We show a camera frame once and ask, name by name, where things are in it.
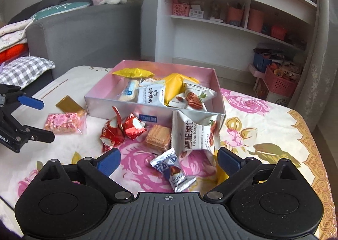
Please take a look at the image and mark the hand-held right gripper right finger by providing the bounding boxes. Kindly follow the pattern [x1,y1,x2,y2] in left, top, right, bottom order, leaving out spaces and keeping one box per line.
[204,147,301,201]

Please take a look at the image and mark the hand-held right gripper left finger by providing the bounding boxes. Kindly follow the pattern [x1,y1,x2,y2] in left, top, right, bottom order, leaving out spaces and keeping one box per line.
[40,147,134,201]

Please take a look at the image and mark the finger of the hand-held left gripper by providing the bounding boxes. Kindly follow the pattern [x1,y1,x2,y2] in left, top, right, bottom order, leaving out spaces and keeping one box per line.
[18,95,44,110]
[16,124,55,143]

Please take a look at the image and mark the clear pink nougat packet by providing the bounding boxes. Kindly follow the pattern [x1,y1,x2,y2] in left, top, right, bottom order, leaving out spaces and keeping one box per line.
[44,112,87,135]

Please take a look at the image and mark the red foil snack packet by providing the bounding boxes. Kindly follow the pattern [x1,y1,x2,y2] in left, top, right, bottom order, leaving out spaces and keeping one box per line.
[100,106,125,152]
[123,113,148,140]

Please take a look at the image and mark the gold foil packet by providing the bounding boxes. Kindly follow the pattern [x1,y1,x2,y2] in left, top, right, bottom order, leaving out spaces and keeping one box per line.
[55,95,87,115]

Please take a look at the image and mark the large white nut packet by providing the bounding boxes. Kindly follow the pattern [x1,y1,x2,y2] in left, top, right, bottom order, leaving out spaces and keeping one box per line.
[172,110,221,160]

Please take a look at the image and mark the pink and silver cardboard box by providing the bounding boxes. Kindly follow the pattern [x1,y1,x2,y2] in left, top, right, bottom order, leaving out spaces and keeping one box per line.
[84,60,226,148]

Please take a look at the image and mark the clear wafer biscuit packet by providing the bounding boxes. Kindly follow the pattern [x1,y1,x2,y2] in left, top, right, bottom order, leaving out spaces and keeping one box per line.
[145,124,172,154]

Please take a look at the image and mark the small blue and white packet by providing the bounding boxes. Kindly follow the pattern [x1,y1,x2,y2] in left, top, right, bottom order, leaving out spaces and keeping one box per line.
[150,147,197,193]

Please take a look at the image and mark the small white pecan packet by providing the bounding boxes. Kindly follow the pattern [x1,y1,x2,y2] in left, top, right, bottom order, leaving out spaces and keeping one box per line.
[182,82,217,112]
[168,94,187,110]

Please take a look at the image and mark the clear cake packet blue label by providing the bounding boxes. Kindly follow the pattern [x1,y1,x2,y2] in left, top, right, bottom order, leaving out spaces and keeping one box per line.
[116,78,140,102]

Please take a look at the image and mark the white and blue biscuit packet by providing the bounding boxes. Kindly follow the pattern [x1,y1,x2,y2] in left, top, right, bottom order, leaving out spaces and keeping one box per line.
[137,82,166,107]

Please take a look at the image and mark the small yellow snack packet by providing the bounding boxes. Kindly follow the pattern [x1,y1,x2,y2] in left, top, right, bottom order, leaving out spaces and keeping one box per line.
[112,67,155,79]

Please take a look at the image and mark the large yellow snack packet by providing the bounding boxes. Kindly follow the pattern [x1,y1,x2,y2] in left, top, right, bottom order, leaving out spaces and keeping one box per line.
[158,72,201,107]

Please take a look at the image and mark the grey checkered pillow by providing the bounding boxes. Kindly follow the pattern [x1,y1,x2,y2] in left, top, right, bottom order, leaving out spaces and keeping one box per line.
[0,56,56,90]

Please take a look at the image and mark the floral tablecloth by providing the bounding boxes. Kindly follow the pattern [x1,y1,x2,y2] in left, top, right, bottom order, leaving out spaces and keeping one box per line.
[0,66,336,240]

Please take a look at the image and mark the orange cloth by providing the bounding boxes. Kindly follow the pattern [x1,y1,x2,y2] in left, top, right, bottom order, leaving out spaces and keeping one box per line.
[0,43,29,62]

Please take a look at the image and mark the floral folded cloth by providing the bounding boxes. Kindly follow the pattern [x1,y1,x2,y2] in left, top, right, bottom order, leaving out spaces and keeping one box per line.
[0,18,35,45]

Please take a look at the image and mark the patterned box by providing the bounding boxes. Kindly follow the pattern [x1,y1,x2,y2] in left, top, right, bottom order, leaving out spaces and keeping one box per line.
[253,78,270,99]

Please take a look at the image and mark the grey sofa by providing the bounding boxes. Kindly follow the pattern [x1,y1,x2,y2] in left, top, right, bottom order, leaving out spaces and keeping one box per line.
[8,0,143,82]

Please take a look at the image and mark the large pink plastic basket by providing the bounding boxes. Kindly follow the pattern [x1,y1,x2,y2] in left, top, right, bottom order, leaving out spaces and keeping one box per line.
[265,67,299,96]

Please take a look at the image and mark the white and pink rack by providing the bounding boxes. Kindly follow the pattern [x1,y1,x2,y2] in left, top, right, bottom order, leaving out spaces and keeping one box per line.
[248,63,291,103]

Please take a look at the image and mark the teal cushion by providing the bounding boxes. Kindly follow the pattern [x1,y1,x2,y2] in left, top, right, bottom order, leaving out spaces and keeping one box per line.
[30,2,91,20]

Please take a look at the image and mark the blue storage box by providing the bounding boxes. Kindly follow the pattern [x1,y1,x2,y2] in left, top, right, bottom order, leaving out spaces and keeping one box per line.
[253,51,272,73]

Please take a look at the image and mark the white lace curtain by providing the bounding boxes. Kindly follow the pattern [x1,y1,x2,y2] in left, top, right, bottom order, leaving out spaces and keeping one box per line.
[288,0,336,130]

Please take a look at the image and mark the small red basket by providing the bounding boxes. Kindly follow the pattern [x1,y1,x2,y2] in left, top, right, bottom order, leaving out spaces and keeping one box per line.
[271,26,287,39]

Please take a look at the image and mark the white bookshelf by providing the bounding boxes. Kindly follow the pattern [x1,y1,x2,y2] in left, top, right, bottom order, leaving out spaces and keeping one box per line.
[154,0,320,71]

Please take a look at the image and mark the orange pot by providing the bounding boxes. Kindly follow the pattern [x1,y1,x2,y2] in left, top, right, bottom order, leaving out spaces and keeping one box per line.
[227,6,243,25]
[248,9,266,32]

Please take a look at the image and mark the small pink plastic basket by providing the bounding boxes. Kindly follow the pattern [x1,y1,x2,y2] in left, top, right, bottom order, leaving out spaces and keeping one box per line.
[173,2,191,16]

